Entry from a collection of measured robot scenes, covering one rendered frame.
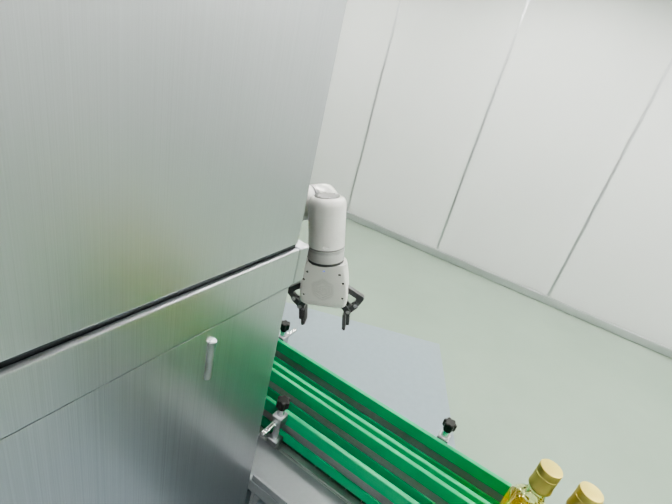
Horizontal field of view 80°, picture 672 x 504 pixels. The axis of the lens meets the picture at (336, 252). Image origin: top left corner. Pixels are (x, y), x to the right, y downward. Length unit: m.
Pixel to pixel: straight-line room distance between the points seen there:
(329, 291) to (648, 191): 3.66
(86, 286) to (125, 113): 0.14
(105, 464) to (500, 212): 4.07
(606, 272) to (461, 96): 2.12
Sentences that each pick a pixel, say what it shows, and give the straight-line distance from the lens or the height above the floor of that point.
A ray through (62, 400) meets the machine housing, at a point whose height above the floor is 1.34.
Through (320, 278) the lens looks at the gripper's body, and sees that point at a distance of 0.82.
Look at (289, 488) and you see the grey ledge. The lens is 0.92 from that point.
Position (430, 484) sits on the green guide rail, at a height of 0.95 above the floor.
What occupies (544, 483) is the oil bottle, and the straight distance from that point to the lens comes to 0.77.
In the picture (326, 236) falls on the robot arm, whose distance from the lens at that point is 0.77.
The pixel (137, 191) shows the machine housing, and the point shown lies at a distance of 0.35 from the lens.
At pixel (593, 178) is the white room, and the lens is 4.21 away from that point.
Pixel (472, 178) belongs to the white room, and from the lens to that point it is 4.32.
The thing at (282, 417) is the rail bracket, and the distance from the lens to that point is 0.90.
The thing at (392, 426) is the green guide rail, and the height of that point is 0.93.
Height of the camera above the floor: 1.64
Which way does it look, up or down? 25 degrees down
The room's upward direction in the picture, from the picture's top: 14 degrees clockwise
